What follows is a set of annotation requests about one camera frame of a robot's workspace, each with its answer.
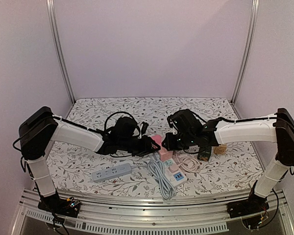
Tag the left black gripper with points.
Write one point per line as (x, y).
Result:
(146, 147)

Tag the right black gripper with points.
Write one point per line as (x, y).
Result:
(174, 141)

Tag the dark green cube adapter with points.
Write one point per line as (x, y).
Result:
(204, 153)

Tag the beige cube socket adapter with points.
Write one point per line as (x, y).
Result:
(220, 150)

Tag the white power strip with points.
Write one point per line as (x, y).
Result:
(177, 178)

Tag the grey-blue power strip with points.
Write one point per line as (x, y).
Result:
(111, 173)

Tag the pink plug adapter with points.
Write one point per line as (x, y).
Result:
(157, 139)

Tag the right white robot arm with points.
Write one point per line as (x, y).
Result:
(276, 128)

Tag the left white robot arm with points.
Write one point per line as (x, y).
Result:
(44, 127)

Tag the pink cube socket adapter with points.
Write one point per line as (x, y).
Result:
(165, 155)

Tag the pink round plug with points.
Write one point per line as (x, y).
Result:
(173, 168)

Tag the aluminium front rail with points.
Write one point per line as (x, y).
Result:
(188, 215)

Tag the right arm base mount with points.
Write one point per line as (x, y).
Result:
(253, 204)

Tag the right aluminium frame post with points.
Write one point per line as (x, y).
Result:
(247, 50)

